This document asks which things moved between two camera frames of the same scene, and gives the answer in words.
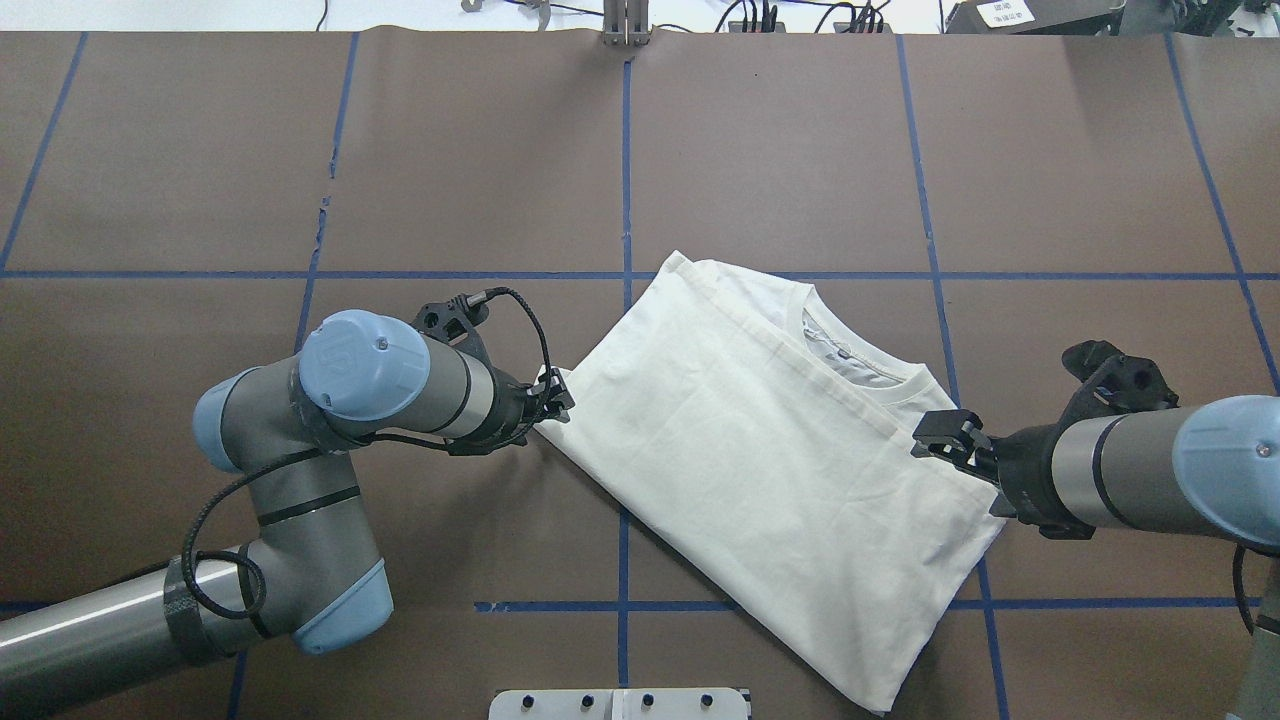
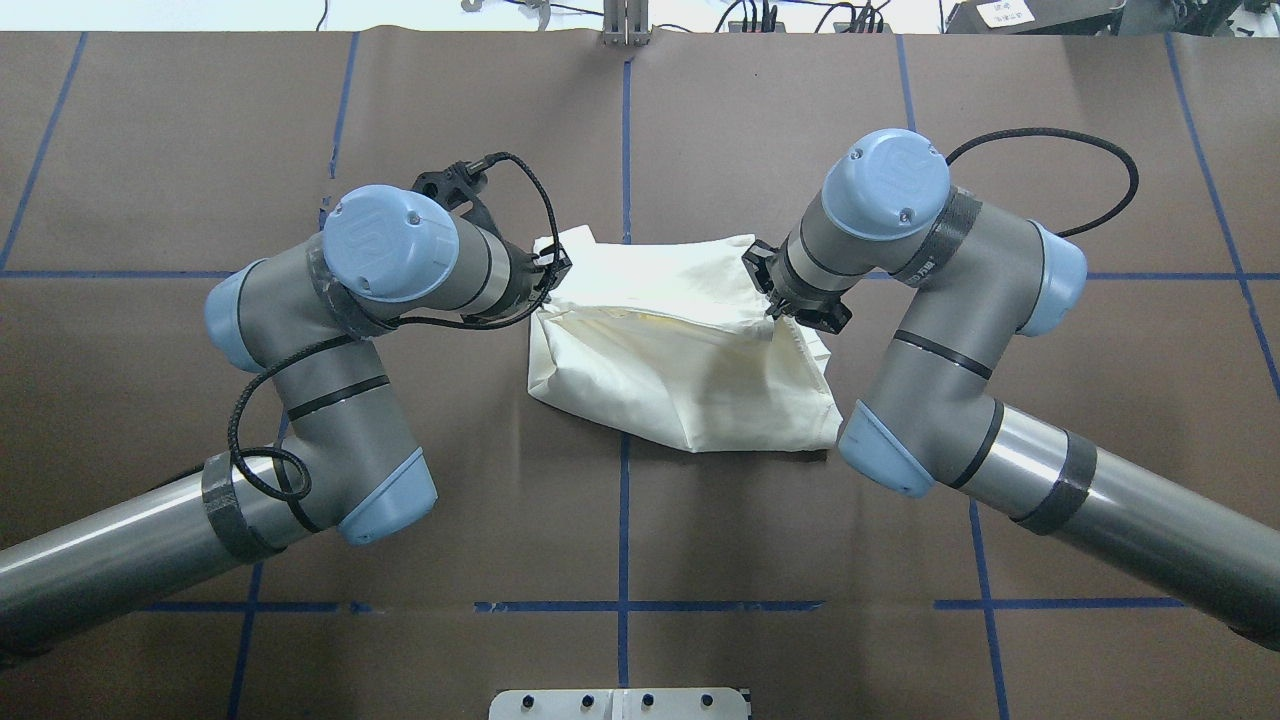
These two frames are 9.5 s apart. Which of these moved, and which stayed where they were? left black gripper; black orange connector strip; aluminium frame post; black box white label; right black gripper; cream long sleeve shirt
Moved: cream long sleeve shirt; right black gripper; left black gripper
Stayed: black box white label; black orange connector strip; aluminium frame post
